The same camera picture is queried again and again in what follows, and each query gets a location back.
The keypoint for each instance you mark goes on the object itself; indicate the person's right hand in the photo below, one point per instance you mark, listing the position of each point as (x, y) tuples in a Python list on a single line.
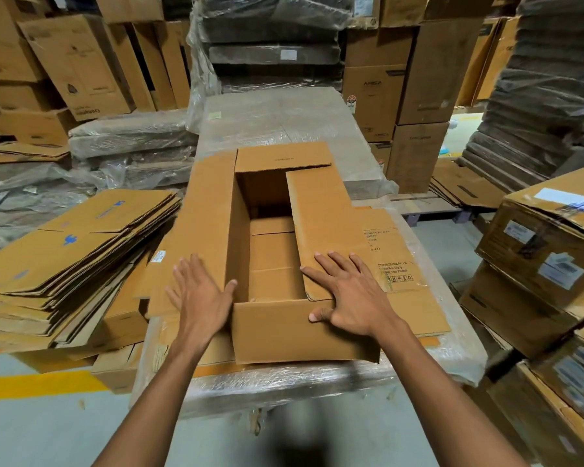
[(357, 301)]

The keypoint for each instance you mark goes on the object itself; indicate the person's left hand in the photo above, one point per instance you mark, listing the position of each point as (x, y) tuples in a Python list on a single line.
[(202, 306)]

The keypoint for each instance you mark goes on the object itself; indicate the person's left little finger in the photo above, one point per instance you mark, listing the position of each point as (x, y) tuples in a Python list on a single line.
[(172, 297)]

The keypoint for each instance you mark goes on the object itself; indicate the person's right thumb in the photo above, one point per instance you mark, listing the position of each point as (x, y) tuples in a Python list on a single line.
[(320, 315)]

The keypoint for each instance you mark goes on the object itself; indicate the person's right little finger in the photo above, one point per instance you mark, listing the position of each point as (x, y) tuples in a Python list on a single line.
[(361, 269)]

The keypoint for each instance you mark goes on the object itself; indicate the person's right middle finger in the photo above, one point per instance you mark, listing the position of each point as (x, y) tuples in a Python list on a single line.
[(330, 269)]

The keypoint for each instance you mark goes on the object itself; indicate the person's left thumb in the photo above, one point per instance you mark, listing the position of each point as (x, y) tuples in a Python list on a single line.
[(227, 292)]

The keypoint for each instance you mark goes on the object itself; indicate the person's left forearm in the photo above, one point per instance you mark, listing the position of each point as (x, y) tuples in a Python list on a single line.
[(160, 408)]

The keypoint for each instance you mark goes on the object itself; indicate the person's right forearm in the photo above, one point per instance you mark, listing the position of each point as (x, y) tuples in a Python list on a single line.
[(443, 403)]

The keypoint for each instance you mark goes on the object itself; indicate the flat cardboard with white sticker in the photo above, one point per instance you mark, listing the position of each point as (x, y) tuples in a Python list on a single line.
[(126, 311)]

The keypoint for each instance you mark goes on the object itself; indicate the small brown cardboard box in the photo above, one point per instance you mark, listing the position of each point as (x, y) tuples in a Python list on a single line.
[(117, 367)]

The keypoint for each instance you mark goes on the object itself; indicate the wooden pallet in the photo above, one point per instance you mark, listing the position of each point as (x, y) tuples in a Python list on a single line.
[(428, 206)]

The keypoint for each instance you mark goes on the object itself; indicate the stack of flattened cardboard boxes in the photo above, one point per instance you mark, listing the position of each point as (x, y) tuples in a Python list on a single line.
[(63, 267)]

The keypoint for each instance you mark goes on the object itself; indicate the large plastic-wrapped cardboard bundle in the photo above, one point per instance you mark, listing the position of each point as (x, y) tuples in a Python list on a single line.
[(438, 357)]

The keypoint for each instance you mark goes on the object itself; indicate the flat cardboard sheets on floor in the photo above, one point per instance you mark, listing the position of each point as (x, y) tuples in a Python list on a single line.
[(467, 187)]

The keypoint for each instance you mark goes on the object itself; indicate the sealed cardboard box white labels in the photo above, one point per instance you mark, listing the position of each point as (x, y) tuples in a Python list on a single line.
[(540, 423), (511, 311), (550, 247), (576, 374)]

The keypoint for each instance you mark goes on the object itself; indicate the grey plastic-wrapped cardboard bundle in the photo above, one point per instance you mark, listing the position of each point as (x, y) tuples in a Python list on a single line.
[(282, 116)]

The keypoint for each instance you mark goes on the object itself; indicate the low plastic-wrapped cardboard bundle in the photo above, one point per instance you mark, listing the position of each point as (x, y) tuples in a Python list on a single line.
[(131, 140)]

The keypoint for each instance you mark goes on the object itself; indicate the loose clear plastic sheet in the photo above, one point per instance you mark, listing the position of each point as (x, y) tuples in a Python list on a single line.
[(24, 199)]

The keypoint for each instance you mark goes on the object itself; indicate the thin flat cardboard sheets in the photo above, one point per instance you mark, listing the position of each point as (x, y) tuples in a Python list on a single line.
[(24, 151)]

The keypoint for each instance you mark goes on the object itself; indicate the stack of upright cardboard boxes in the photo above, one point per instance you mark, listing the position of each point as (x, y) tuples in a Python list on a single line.
[(438, 72)]

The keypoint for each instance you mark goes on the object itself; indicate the tall plastic-wrapped cardboard stack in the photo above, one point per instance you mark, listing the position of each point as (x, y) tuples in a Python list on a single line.
[(272, 38)]

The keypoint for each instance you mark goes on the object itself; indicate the pile of brown cardboard boxes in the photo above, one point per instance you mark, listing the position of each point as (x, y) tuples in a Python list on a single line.
[(73, 63)]

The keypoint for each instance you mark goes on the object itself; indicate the leaning wrapped stack of cardboard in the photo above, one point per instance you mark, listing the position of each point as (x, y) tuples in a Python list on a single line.
[(545, 92)]

